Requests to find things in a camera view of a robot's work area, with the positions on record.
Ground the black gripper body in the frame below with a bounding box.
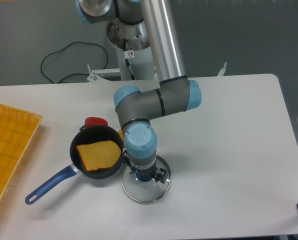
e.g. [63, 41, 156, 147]
[122, 149, 158, 178]

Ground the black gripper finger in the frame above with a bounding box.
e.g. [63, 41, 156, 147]
[154, 168, 167, 184]

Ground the glass lid blue knob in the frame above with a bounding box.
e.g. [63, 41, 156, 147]
[120, 154, 173, 205]

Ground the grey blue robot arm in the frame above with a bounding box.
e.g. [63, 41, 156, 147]
[75, 0, 202, 183]

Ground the yellow toast slice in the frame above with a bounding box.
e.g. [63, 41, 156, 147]
[76, 140, 122, 172]

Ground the yellow bell pepper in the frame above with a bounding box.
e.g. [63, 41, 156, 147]
[118, 129, 124, 141]

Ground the red bell pepper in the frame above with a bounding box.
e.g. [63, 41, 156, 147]
[84, 116, 109, 128]

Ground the yellow plastic basket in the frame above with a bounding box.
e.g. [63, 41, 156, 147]
[0, 103, 43, 203]

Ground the black pot blue handle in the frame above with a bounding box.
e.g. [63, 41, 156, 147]
[25, 125, 123, 205]

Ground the white left base bracket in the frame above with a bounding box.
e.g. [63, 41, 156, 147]
[86, 63, 122, 83]

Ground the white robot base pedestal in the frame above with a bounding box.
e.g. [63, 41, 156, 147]
[106, 18, 156, 81]

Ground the white right table bracket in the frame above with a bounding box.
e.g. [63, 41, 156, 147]
[217, 62, 227, 77]

